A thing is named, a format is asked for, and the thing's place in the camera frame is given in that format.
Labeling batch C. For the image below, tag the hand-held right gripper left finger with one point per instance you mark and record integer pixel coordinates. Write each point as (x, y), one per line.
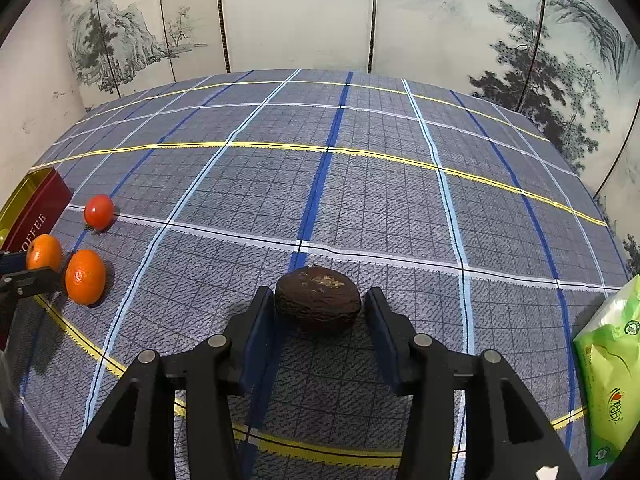
(255, 341)

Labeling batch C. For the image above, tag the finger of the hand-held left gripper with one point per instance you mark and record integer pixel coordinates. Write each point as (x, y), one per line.
(32, 281)
(12, 261)

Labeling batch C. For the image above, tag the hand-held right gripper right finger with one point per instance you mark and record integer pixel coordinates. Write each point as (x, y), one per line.
(382, 341)

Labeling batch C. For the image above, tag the orange mandarin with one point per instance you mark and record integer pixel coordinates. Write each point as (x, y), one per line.
(86, 277)
(44, 252)

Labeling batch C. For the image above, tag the red and gold tin box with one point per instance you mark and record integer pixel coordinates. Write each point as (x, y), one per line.
(42, 205)

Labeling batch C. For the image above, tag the brown passion fruit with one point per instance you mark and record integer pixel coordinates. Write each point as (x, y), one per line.
(318, 305)

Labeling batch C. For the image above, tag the small red tomato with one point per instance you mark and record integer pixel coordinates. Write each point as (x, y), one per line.
(98, 211)

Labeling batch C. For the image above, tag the green tissue packet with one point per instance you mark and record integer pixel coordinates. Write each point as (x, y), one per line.
(610, 375)

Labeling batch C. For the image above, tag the ink painting folding screen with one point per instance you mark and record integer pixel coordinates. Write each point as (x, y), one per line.
(300, 10)

